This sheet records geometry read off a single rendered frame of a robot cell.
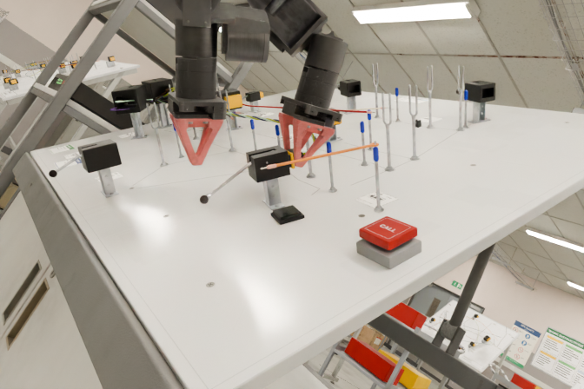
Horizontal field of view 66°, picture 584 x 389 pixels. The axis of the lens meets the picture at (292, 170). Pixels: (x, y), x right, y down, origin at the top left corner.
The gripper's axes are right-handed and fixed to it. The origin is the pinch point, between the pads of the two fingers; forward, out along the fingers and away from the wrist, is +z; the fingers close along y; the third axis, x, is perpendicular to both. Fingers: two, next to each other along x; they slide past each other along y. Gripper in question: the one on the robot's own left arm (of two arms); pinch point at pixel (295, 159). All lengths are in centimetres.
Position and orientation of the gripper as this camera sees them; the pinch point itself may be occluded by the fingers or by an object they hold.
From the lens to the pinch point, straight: 73.2
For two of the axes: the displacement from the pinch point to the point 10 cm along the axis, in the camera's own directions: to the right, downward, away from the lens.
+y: -4.1, -2.8, 8.7
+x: -8.7, -1.7, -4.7
